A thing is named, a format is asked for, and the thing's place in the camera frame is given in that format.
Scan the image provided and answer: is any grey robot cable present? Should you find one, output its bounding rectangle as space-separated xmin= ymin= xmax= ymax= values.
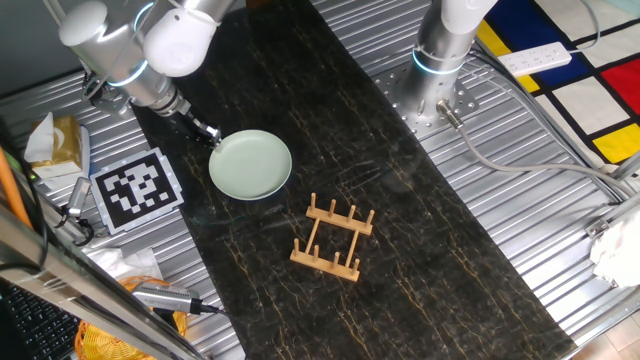
xmin=435 ymin=99 xmax=636 ymax=199

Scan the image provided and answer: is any wooden dish rack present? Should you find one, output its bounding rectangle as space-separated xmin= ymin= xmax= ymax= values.
xmin=289 ymin=192 xmax=376 ymax=283

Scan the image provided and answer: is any thin metal pole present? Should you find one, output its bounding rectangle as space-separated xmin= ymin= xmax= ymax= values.
xmin=42 ymin=0 xmax=69 ymax=19

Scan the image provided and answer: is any large aluminium frame beam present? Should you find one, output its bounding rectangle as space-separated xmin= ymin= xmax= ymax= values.
xmin=0 ymin=204 xmax=211 ymax=360

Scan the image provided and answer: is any white plastic bag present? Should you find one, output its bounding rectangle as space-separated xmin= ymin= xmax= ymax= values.
xmin=82 ymin=247 xmax=164 ymax=281

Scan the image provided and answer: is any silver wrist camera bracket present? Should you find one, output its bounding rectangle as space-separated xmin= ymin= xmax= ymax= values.
xmin=81 ymin=69 xmax=132 ymax=116

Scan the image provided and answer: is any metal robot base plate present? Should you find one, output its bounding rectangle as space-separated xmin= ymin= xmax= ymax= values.
xmin=372 ymin=62 xmax=480 ymax=141

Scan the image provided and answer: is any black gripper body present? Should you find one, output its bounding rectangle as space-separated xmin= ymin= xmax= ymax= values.
xmin=180 ymin=110 xmax=211 ymax=140

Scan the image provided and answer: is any gold tissue box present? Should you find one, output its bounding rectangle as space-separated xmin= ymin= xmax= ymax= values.
xmin=23 ymin=111 xmax=84 ymax=180

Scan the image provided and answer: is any black keyboard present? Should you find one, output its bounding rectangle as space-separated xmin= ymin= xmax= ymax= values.
xmin=0 ymin=282 xmax=81 ymax=360

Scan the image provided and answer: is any black marble table mat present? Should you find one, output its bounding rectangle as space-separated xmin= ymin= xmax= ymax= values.
xmin=108 ymin=0 xmax=579 ymax=360

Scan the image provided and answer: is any orange tube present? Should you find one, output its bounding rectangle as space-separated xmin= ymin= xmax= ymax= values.
xmin=0 ymin=147 xmax=34 ymax=231

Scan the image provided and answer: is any aluminium frame strut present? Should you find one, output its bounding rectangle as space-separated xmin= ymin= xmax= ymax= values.
xmin=584 ymin=194 xmax=640 ymax=239

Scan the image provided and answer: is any pale green dish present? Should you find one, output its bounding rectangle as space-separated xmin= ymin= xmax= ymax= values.
xmin=208 ymin=129 xmax=293 ymax=202

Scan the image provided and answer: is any grey power strip cable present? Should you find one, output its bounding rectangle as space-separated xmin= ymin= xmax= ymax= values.
xmin=567 ymin=0 xmax=601 ymax=55

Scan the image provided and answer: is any black camera cable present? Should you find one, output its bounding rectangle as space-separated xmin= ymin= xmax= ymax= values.
xmin=0 ymin=117 xmax=49 ymax=274

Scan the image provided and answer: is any white crumpled cloth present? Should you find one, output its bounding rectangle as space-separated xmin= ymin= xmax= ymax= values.
xmin=589 ymin=209 xmax=640 ymax=289

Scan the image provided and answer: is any yellow wicker basket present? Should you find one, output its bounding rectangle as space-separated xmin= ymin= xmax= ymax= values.
xmin=73 ymin=275 xmax=189 ymax=360

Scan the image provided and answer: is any black white marker board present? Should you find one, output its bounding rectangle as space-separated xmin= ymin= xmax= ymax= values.
xmin=88 ymin=146 xmax=185 ymax=236

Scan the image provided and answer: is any white power strip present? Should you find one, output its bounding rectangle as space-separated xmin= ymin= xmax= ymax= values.
xmin=497 ymin=41 xmax=573 ymax=78

